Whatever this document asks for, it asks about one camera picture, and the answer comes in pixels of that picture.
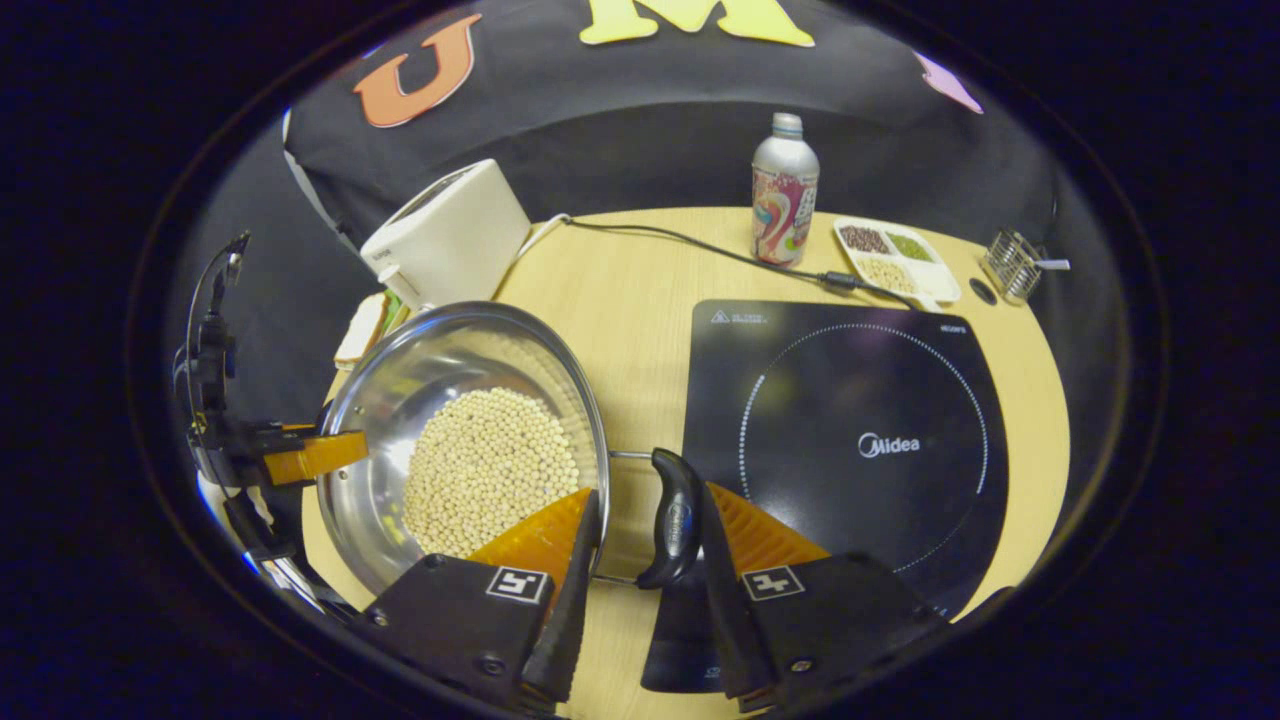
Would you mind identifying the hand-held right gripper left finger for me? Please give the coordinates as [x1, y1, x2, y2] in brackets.
[365, 488, 604, 713]

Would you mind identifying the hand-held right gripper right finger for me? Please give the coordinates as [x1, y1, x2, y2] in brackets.
[700, 482, 946, 713]

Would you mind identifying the stainless steel pot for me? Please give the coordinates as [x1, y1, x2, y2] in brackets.
[318, 300, 706, 599]

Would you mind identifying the black induction cooktop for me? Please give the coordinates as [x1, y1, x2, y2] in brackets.
[640, 298, 1011, 694]

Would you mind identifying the sandwich with lettuce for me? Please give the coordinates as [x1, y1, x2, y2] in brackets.
[335, 292, 393, 366]

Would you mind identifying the pile of soybeans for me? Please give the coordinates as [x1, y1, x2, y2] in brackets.
[402, 387, 581, 559]

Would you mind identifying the white toaster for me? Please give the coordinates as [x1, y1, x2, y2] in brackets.
[360, 158, 533, 313]

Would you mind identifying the white divided bean tray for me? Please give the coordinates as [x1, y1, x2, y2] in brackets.
[833, 215, 963, 313]

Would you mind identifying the silver printed drink bottle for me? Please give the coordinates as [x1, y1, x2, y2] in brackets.
[750, 112, 821, 269]

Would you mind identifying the black power cable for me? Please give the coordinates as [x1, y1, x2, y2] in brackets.
[515, 213, 921, 307]

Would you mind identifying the wire mesh holder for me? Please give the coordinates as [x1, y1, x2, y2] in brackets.
[982, 230, 1046, 304]

